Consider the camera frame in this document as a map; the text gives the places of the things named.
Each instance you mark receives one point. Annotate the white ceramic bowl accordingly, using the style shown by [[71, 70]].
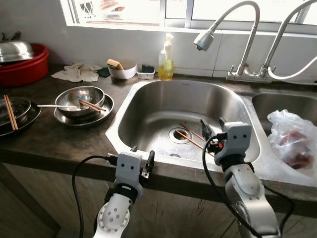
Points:
[[124, 73]]

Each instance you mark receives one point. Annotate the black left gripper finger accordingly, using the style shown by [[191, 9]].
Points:
[[133, 149], [150, 159]]

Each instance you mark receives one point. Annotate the stainless steel plate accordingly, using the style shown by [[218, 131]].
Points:
[[27, 121], [84, 121]]

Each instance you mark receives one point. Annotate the dark sponge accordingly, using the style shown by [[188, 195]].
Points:
[[147, 69]]

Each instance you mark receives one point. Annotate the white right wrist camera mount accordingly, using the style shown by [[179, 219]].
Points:
[[235, 141]]

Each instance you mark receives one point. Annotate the yellow sponge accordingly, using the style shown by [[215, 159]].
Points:
[[115, 64]]

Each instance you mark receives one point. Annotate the clear plastic bag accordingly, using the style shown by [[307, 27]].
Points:
[[292, 139]]

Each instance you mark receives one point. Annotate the stainless steel bowl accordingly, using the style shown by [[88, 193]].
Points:
[[22, 106], [74, 96]]

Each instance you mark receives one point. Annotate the stainless steel double sink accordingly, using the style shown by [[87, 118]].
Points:
[[163, 109]]

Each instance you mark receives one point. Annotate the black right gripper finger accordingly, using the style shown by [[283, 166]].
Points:
[[222, 123], [205, 130]]

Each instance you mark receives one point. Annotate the white dish cloth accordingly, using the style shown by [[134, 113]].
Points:
[[74, 74]]

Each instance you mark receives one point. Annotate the small white tray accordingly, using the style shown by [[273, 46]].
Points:
[[145, 76]]

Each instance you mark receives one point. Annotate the domed stainless steel lid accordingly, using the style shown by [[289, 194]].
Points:
[[15, 51]]

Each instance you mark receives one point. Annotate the yellow dish soap bottle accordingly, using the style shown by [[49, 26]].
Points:
[[166, 69]]

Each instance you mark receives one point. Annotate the stainless steel spoon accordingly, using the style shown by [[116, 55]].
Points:
[[49, 105]]

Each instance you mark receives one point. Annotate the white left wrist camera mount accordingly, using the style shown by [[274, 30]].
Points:
[[128, 168]]

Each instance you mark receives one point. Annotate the gooseneck faucet with sprayer head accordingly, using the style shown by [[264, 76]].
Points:
[[203, 40]]

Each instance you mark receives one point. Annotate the green scouring pad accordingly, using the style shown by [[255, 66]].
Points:
[[103, 72]]

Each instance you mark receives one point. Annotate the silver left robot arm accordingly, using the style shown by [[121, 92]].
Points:
[[113, 218]]

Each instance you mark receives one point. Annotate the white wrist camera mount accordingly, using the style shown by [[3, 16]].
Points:
[[235, 141], [128, 168]]

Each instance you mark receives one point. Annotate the red plastic basin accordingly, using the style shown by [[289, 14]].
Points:
[[25, 74]]

